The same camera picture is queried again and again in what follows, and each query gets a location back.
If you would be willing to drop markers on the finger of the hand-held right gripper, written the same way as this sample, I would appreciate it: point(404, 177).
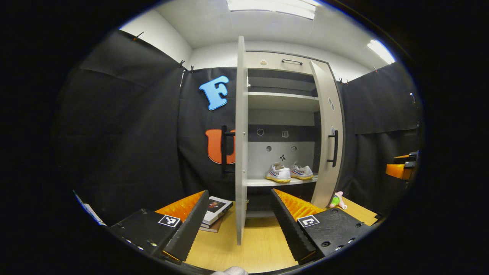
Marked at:
point(412, 156)
point(399, 171)

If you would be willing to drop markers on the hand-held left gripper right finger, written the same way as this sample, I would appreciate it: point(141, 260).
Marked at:
point(290, 229)

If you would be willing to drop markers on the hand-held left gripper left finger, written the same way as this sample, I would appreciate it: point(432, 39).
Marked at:
point(189, 229)

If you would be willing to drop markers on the white sports shoe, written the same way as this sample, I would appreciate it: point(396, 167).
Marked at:
point(302, 172)
point(278, 173)

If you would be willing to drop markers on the white cabinet door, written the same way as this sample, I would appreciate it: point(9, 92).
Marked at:
point(241, 152)
point(324, 152)

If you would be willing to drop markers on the grey white shoe cabinet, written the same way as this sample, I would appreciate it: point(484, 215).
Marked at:
point(280, 101)

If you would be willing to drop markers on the white cabinet drawer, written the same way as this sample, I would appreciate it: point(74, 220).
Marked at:
point(271, 61)

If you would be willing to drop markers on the brown book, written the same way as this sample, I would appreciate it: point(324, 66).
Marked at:
point(212, 228)

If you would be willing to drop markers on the pink green plush toy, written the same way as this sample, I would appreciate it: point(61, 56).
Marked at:
point(337, 200)

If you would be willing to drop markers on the ceiling light panel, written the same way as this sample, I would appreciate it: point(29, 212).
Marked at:
point(381, 51)

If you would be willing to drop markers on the black backdrop cloth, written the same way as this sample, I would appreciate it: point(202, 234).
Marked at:
point(126, 126)

